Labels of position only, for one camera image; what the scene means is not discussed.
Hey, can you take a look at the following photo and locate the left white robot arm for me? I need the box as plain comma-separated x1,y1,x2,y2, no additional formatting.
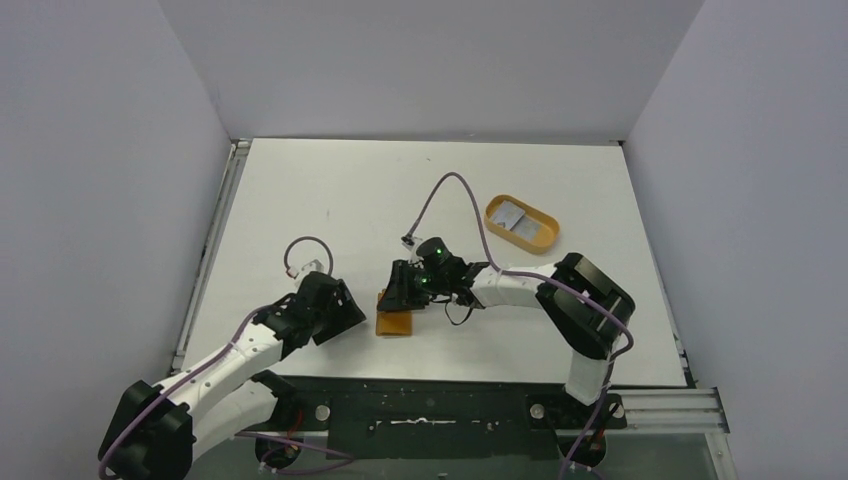
98,271,366,479

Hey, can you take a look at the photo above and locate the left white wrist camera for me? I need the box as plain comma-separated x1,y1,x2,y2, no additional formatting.
298,259,328,275

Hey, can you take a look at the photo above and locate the orange oval tray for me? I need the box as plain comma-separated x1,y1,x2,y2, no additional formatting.
483,194,561,255

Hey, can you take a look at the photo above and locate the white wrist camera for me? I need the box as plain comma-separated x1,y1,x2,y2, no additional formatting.
298,259,328,275
401,234,422,250

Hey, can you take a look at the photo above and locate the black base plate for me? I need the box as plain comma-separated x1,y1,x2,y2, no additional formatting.
162,374,631,465

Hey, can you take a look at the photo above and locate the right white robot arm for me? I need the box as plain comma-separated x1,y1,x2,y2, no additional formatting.
377,236,635,427

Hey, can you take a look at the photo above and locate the yellow leather card holder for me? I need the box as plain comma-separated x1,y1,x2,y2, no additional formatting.
375,311,413,338

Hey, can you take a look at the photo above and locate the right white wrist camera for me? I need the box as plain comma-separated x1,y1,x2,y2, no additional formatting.
401,234,422,250

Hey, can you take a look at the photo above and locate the card in tray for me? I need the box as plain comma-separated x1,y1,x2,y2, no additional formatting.
491,200,525,231
513,215,542,243

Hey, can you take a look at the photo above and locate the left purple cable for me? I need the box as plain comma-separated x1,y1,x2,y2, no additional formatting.
97,236,356,480

